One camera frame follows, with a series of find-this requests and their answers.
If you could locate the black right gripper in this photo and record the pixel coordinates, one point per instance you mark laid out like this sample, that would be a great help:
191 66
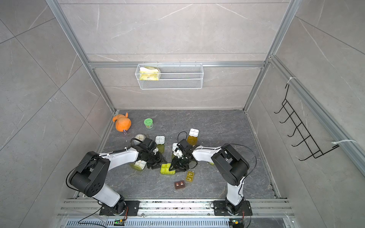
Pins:
176 165

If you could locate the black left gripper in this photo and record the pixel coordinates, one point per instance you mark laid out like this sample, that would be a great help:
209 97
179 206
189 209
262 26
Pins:
159 162

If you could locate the small green pillbox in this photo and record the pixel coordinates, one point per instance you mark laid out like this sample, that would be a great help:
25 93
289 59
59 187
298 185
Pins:
138 165
160 141

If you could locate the yellow small pillbox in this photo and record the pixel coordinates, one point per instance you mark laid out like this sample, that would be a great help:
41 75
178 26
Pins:
189 176

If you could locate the large green six-cell pillbox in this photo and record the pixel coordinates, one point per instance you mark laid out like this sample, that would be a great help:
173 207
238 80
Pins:
165 169

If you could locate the brown small pillbox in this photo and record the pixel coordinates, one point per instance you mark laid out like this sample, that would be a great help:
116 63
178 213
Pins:
179 184

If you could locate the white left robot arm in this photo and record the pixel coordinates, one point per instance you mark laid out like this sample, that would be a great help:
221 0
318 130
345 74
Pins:
90 174

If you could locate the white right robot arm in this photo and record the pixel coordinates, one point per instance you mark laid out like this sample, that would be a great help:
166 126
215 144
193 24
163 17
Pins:
229 162

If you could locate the grey alarm clock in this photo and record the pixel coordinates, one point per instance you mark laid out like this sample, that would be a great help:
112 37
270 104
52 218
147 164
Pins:
139 138

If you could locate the green pillbox centre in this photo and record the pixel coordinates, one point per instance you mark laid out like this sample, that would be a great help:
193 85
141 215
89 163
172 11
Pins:
174 146

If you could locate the amber pillbox at back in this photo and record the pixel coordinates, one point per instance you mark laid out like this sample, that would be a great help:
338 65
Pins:
193 136

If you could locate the green lidded round jar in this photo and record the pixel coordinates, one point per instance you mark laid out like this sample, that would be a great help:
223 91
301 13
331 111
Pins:
149 124

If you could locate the orange plush toy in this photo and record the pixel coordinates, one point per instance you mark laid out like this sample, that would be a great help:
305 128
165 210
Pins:
122 123

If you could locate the yellow packet in basket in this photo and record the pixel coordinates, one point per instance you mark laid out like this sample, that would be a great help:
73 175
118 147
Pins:
149 73

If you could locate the white wire wall basket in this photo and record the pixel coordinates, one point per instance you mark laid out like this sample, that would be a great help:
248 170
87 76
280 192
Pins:
174 76

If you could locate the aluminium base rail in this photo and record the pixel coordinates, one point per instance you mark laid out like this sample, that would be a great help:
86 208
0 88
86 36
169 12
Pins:
176 213

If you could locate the black wall hook rack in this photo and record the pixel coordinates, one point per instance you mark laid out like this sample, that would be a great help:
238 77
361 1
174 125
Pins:
301 130

